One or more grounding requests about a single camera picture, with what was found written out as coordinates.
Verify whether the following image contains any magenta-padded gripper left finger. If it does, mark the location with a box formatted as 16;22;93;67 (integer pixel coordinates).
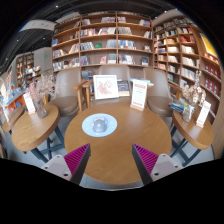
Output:
40;143;92;186

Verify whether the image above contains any white framed flower picture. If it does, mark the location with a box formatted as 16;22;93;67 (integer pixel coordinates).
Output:
92;74;120;101

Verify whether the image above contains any light blue book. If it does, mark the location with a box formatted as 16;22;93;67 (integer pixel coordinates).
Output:
129;78;155;89

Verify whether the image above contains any white and orange card sign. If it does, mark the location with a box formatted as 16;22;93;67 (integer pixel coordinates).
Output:
195;100;212;129
22;91;37;115

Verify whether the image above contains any colourful book display table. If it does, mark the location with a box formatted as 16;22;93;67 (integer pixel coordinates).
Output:
0;71;27;116

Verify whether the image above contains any wide wooden bookshelf unit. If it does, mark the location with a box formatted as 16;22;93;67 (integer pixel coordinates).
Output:
50;11;154;81

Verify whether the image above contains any white and orange sign stand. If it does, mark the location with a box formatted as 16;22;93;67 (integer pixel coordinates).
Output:
129;79;149;112

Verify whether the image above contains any brown armchair with wooden arms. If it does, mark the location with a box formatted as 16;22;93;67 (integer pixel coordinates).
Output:
143;68;183;118
48;67;88;117
81;64;134;108

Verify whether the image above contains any small distant wooden bookshelf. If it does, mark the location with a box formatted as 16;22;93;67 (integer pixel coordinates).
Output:
14;52;44;86

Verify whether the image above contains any round light blue mouse pad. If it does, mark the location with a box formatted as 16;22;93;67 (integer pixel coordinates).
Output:
81;113;118;138

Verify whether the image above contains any dark cover book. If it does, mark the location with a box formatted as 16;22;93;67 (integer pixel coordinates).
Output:
117;79;131;98

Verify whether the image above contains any glass vase with dried flowers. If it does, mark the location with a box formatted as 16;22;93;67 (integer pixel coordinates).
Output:
28;73;56;120
181;69;208;124

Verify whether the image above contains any stack of blue books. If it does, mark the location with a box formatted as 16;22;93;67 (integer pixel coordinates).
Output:
169;99;188;114

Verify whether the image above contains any grey computer mouse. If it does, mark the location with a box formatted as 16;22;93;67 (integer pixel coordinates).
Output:
91;117;108;134

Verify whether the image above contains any round wooden side table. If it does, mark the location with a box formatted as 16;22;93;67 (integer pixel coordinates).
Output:
10;103;65;164
169;109;215;168

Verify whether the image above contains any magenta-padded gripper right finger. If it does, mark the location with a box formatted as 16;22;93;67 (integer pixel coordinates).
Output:
131;143;184;186

